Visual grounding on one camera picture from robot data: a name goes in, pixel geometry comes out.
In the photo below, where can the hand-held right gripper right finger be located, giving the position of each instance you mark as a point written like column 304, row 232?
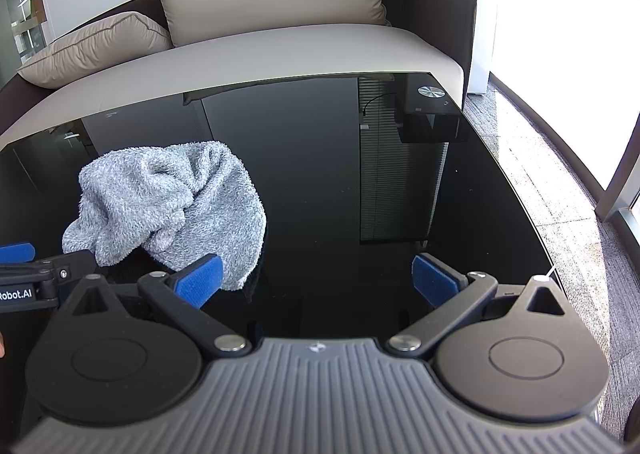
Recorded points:
column 435, row 279

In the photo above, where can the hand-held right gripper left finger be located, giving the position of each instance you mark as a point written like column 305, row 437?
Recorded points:
column 197, row 281

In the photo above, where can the grey window frame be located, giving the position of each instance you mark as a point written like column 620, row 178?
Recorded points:
column 617, row 174

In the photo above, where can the small beige cushion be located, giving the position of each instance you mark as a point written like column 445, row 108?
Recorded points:
column 95, row 49

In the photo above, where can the grey towel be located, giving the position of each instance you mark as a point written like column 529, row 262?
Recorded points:
column 200, row 194

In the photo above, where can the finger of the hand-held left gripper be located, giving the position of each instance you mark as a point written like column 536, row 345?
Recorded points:
column 17, row 253
column 70, row 265

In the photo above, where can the dark brown sofa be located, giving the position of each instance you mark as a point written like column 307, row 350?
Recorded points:
column 300, row 54

